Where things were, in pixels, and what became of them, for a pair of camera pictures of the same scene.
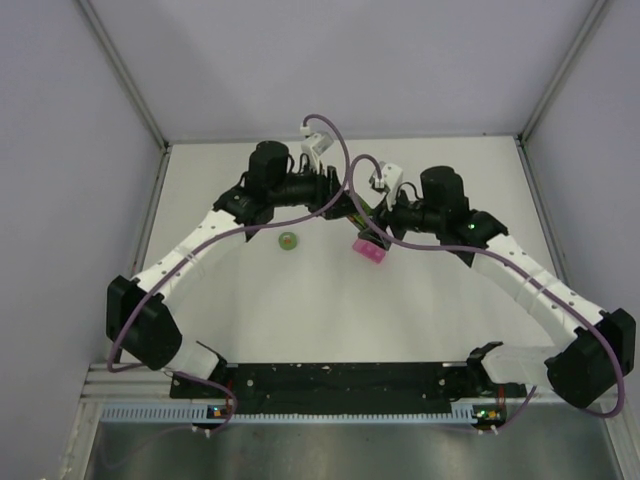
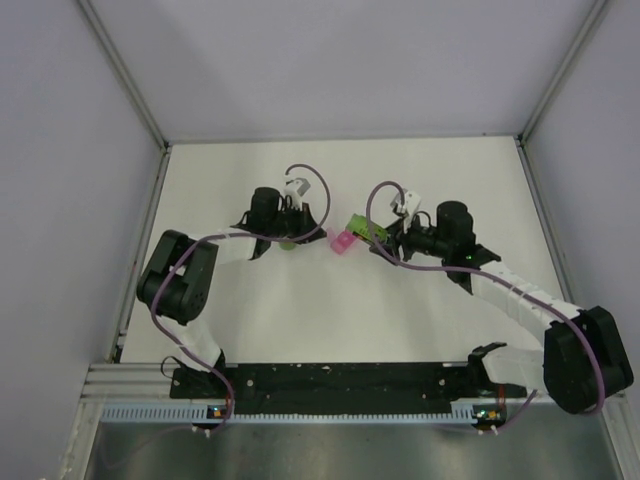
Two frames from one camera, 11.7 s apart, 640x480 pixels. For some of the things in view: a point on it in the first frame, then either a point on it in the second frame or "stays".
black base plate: x=338 y=387 stays
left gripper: x=323 y=186 to x=305 y=221
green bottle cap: x=287 y=241 stays
